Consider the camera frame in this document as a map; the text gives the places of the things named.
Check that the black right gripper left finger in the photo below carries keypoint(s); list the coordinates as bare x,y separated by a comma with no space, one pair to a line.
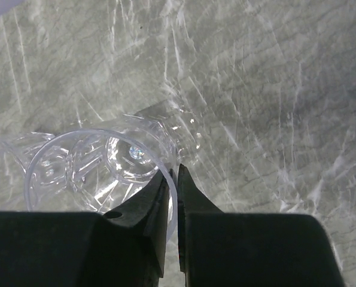
123,247

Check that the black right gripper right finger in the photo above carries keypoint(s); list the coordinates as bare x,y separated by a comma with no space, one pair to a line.
249,249

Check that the clear faceted glass tumbler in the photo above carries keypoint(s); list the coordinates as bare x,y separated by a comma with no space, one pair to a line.
98,168
16,153

